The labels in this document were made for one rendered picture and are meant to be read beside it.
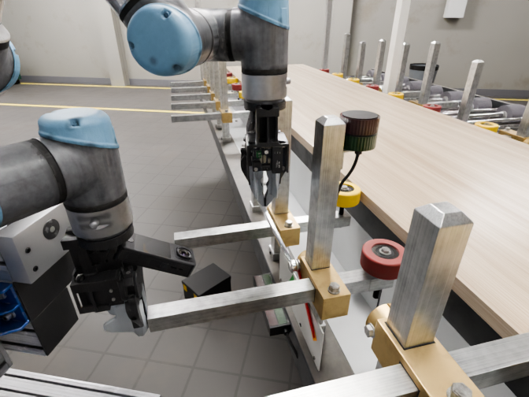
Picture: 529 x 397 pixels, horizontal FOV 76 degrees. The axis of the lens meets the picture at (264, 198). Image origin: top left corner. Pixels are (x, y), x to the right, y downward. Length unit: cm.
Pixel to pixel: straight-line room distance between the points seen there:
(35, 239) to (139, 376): 107
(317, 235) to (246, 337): 112
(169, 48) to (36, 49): 887
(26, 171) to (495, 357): 51
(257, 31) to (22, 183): 36
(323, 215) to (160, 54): 34
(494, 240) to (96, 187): 69
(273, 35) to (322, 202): 26
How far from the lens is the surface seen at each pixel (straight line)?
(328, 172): 54
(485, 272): 68
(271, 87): 55
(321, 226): 58
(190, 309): 58
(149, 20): 43
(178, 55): 42
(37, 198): 41
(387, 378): 40
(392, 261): 63
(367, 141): 53
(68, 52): 880
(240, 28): 55
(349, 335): 87
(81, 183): 42
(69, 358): 178
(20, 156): 41
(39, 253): 66
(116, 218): 46
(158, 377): 159
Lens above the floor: 127
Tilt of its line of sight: 28 degrees down
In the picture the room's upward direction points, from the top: straight up
